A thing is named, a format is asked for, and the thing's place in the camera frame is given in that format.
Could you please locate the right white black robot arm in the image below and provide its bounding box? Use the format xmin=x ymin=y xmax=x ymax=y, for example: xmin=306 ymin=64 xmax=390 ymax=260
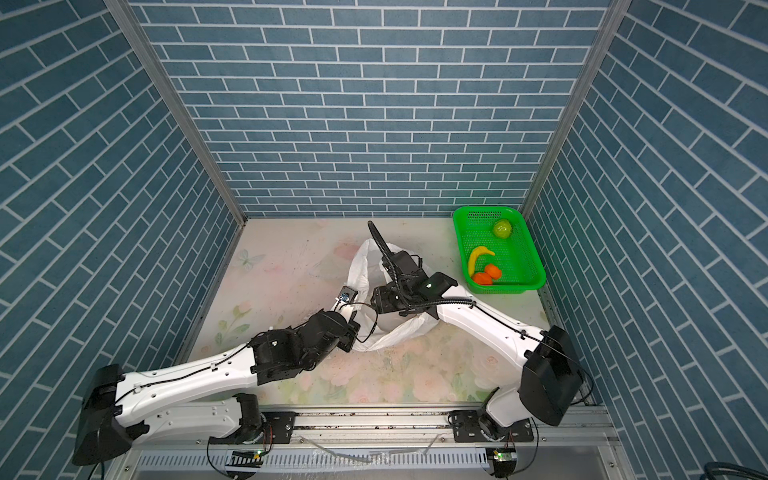
xmin=372 ymin=248 xmax=585 ymax=428

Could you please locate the left corner aluminium post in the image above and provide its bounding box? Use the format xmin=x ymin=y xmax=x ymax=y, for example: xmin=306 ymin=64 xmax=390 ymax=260
xmin=104 ymin=0 xmax=247 ymax=227

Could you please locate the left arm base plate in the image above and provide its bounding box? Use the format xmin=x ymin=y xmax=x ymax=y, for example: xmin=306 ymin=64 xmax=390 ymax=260
xmin=225 ymin=411 xmax=296 ymax=446

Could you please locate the green pear fruit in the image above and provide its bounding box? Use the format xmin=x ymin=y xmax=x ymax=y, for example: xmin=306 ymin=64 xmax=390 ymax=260
xmin=492 ymin=218 xmax=513 ymax=239

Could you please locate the white plastic bag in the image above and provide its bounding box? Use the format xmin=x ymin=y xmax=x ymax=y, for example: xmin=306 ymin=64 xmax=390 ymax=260
xmin=335 ymin=239 xmax=438 ymax=352

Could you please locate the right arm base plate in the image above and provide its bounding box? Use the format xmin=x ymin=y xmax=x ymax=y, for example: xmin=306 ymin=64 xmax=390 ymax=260
xmin=447 ymin=410 xmax=534 ymax=443

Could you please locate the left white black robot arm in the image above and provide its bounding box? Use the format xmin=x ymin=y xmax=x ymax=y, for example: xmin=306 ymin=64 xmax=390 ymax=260
xmin=72 ymin=310 xmax=360 ymax=466

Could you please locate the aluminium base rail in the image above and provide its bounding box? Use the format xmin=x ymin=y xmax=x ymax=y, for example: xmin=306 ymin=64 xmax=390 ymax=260
xmin=107 ymin=405 xmax=634 ymax=479

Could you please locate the right corner aluminium post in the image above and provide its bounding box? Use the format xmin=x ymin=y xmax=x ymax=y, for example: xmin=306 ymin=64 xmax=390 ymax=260
xmin=521 ymin=0 xmax=631 ymax=221

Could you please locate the yellow lemon fruit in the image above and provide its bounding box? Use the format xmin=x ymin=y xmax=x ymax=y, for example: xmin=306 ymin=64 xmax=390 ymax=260
xmin=467 ymin=246 xmax=495 ymax=277

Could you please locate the green plastic basket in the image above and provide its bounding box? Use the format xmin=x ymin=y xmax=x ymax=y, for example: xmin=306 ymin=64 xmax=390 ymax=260
xmin=452 ymin=206 xmax=546 ymax=294

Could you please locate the orange fruit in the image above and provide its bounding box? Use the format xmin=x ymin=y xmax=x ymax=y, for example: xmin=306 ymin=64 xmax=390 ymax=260
xmin=484 ymin=264 xmax=502 ymax=280
xmin=471 ymin=271 xmax=493 ymax=286

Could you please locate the corner aluminium post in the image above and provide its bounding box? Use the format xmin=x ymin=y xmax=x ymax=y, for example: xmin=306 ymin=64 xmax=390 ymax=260
xmin=104 ymin=0 xmax=247 ymax=227
xmin=521 ymin=0 xmax=631 ymax=221

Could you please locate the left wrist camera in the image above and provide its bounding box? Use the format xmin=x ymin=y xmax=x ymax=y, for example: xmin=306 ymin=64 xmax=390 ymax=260
xmin=334 ymin=286 xmax=358 ymax=310

